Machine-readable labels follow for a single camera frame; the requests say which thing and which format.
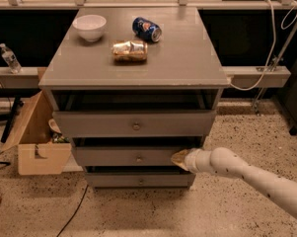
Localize grey drawer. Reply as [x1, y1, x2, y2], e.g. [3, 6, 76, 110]
[85, 172, 195, 188]
[72, 146, 184, 166]
[53, 111, 216, 137]

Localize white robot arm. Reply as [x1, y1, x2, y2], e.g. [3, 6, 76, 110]
[171, 147, 297, 220]

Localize grey bottom drawer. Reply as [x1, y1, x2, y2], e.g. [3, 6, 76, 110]
[85, 172, 195, 188]

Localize grey drawer cabinet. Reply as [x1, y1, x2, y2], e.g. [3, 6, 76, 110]
[39, 7, 228, 176]

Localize grey top drawer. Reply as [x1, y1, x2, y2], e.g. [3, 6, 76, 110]
[53, 111, 216, 137]

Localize crushed gold snack can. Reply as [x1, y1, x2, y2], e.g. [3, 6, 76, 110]
[111, 39, 148, 62]

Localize blue soda can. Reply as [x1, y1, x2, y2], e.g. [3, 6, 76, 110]
[132, 17, 162, 42]

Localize open cardboard box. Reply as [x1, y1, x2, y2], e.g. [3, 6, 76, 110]
[1, 92, 72, 176]

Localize white ceramic bowl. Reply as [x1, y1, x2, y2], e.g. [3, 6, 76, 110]
[72, 15, 107, 42]

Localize black pole stand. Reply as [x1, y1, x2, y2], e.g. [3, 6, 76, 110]
[1, 96, 22, 143]

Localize clear plastic water bottle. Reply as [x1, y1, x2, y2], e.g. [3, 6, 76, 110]
[0, 43, 22, 74]

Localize black floor cable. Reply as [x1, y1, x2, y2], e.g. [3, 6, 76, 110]
[55, 185, 89, 237]

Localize grey metal rail shelf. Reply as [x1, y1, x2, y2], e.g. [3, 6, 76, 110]
[0, 66, 291, 89]

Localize white cable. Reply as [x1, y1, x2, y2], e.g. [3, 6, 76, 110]
[229, 0, 297, 92]

